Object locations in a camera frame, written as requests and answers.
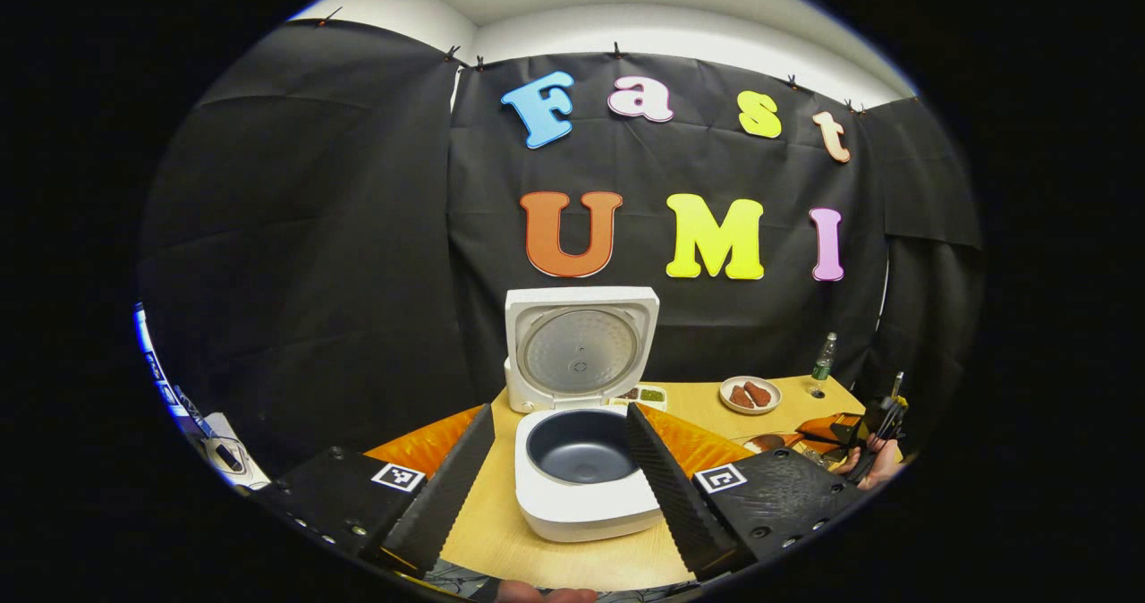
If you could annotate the white rice cooker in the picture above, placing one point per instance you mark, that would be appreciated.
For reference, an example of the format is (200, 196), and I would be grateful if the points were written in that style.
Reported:
(581, 505)

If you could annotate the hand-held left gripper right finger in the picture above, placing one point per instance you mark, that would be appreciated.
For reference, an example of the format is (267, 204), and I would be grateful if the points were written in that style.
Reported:
(671, 496)

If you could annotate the green label plastic bottle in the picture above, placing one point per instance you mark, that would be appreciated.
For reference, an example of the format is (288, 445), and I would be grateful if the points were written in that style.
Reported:
(824, 361)

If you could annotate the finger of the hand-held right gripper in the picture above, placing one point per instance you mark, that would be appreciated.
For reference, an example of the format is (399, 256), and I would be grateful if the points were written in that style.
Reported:
(832, 428)

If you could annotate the black backdrop cloth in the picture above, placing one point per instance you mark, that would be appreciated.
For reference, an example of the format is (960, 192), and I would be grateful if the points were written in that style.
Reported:
(340, 227)

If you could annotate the white divided condiment dish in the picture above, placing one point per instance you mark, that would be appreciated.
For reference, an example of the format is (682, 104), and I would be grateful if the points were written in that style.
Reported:
(648, 395)

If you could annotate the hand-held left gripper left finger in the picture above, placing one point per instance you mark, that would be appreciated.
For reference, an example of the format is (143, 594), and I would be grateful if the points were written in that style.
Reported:
(447, 496)

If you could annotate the person's patterned grey clothing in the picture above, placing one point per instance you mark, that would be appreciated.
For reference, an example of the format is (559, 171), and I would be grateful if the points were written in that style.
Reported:
(465, 581)

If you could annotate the white side desk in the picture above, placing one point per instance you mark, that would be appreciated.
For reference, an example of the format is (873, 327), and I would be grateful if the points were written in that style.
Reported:
(246, 473)

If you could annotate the brown meat piece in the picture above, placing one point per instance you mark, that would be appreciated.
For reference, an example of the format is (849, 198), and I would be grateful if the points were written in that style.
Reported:
(741, 397)
(759, 394)

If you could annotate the white round plate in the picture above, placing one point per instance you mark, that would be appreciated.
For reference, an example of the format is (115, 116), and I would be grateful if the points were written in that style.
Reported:
(750, 411)

